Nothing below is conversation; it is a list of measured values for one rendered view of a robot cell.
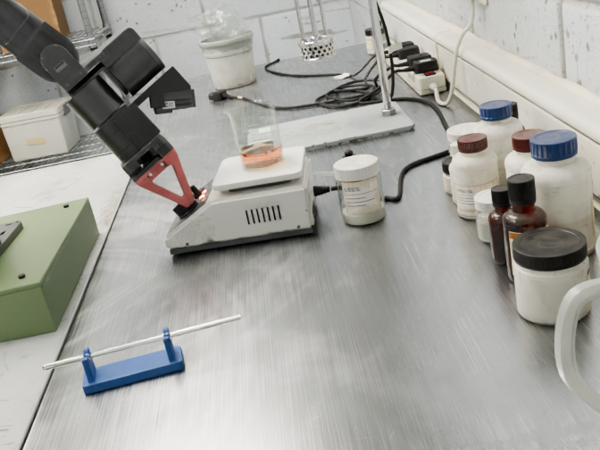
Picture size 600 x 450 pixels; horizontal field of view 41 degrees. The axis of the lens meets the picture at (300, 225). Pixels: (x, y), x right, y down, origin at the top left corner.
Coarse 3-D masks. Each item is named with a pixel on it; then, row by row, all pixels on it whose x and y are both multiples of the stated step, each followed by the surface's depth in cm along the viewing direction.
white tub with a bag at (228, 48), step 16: (208, 16) 199; (224, 16) 198; (240, 16) 202; (208, 32) 203; (224, 32) 199; (240, 32) 203; (208, 48) 201; (224, 48) 199; (240, 48) 201; (208, 64) 205; (224, 64) 201; (240, 64) 202; (224, 80) 204; (240, 80) 204
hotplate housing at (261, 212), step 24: (216, 192) 106; (240, 192) 104; (264, 192) 103; (288, 192) 102; (312, 192) 109; (192, 216) 105; (216, 216) 104; (240, 216) 104; (264, 216) 104; (288, 216) 103; (312, 216) 104; (168, 240) 106; (192, 240) 105; (216, 240) 105; (240, 240) 105
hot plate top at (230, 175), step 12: (288, 156) 109; (300, 156) 108; (228, 168) 109; (240, 168) 108; (276, 168) 105; (288, 168) 104; (300, 168) 103; (216, 180) 105; (228, 180) 104; (240, 180) 103; (252, 180) 102; (264, 180) 102; (276, 180) 102
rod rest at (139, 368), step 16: (160, 352) 81; (176, 352) 80; (96, 368) 80; (112, 368) 80; (128, 368) 79; (144, 368) 79; (160, 368) 78; (176, 368) 79; (96, 384) 78; (112, 384) 78
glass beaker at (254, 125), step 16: (224, 112) 104; (240, 112) 107; (256, 112) 102; (272, 112) 104; (240, 128) 103; (256, 128) 103; (272, 128) 104; (240, 144) 105; (256, 144) 104; (272, 144) 104; (240, 160) 106; (256, 160) 104; (272, 160) 105
